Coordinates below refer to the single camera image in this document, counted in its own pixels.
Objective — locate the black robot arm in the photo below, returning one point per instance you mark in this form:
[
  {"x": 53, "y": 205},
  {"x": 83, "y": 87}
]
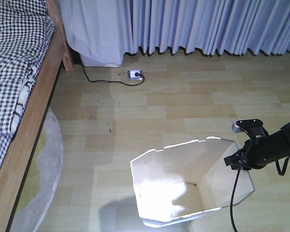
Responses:
[{"x": 281, "y": 139}]

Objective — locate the white floor power outlet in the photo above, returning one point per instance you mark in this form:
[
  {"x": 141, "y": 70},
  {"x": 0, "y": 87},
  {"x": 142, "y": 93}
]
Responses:
[{"x": 134, "y": 74}]

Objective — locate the light blue pleated curtain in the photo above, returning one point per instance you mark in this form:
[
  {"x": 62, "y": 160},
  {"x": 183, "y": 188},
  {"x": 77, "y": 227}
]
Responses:
[{"x": 213, "y": 26}]

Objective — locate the white trash bin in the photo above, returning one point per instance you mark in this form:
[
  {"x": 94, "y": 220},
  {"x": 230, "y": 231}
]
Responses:
[{"x": 186, "y": 181}]

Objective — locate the grey round rug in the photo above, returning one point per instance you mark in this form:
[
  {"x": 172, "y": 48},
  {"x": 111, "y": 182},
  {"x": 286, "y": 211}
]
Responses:
[{"x": 42, "y": 178}]

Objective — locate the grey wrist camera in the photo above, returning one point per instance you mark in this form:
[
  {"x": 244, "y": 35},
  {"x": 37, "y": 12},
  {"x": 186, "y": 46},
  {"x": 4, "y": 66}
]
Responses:
[{"x": 242, "y": 125}]

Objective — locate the black white checkered bedding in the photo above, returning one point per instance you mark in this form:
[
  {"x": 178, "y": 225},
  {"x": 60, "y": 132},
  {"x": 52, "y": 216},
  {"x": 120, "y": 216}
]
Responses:
[{"x": 26, "y": 30}]

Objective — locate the wooden bed frame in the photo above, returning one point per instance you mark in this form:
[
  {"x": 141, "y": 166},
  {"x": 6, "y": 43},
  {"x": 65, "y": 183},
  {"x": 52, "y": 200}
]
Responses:
[{"x": 18, "y": 158}]

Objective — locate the white sheer curtain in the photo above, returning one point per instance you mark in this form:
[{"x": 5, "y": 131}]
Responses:
[{"x": 99, "y": 30}]

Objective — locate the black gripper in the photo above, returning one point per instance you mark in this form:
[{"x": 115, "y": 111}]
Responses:
[{"x": 253, "y": 155}]

